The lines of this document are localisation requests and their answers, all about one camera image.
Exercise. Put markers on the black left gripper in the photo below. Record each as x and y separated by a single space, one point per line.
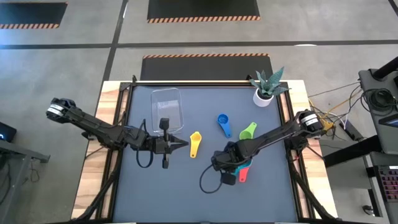
166 146

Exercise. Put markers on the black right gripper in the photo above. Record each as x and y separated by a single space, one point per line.
224 163

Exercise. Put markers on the yellow measuring cup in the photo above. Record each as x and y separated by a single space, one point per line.
196 138

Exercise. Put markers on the red measuring cup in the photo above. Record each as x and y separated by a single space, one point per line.
244 176

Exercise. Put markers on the green measuring cup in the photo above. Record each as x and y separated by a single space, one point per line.
248 132

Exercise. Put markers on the blue measuring cup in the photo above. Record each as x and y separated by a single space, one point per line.
223 119

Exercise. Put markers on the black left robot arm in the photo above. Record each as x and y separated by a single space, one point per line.
93 126

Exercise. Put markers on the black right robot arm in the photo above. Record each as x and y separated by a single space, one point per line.
273 133

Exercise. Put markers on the clear plastic basket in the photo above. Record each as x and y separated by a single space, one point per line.
166 102

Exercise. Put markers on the blue-grey table mat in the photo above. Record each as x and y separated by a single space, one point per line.
186 202

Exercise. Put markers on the green plant in white pot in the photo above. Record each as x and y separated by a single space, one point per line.
262 99

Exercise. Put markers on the black orange-striped floor mat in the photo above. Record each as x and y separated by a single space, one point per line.
202 68
31 14
202 9

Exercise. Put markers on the black power adapter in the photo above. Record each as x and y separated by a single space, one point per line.
348 129

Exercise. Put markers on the black computer mouse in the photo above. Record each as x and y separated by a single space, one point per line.
368 210

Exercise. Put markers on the grey metal desk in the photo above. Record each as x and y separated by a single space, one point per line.
21 151

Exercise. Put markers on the backlit keyboard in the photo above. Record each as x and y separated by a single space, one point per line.
390 183

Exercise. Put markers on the grey workstation cart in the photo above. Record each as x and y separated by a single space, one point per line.
370 77

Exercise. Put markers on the black box device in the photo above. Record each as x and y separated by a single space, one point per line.
6 132

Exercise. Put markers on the dark tablet screen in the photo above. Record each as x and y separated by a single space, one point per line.
392 122

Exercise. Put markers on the black pole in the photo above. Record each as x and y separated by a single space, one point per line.
385 68

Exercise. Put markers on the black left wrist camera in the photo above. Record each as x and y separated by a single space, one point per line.
155 145

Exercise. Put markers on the black table frame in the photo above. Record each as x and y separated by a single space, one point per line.
125 87

